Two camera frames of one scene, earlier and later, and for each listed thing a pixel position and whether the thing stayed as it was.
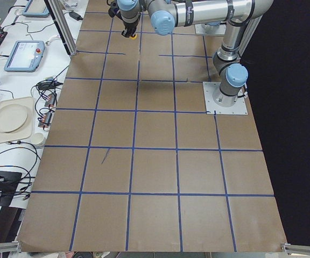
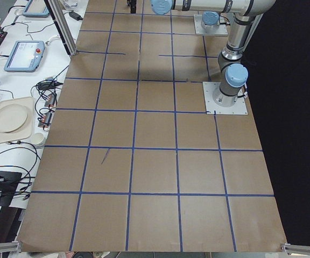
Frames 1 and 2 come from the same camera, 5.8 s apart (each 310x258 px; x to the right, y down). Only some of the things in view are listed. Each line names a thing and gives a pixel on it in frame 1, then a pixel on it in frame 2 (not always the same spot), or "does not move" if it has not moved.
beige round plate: [9, 118] does not move
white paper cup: [37, 138] does not move
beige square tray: [24, 132] does not move
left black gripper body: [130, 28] to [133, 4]
